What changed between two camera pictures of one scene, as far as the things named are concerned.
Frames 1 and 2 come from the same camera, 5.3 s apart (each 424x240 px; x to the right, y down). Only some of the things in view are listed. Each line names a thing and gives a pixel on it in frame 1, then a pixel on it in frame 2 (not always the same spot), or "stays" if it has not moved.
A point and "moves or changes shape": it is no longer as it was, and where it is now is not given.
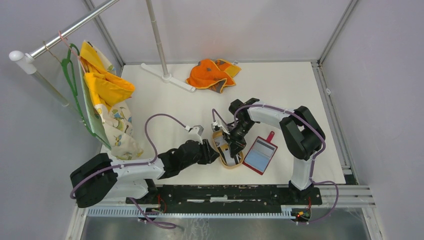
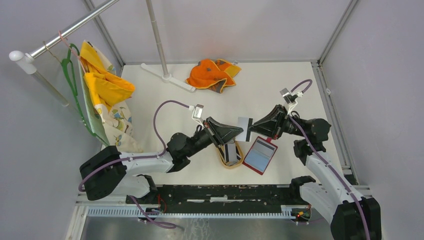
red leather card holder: [260, 155] stays
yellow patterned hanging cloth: [106, 90] stays
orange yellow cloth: [215, 75] stays
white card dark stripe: [264, 147] stays
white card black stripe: [230, 161] moves or changes shape
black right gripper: [234, 143] -> [273, 125]
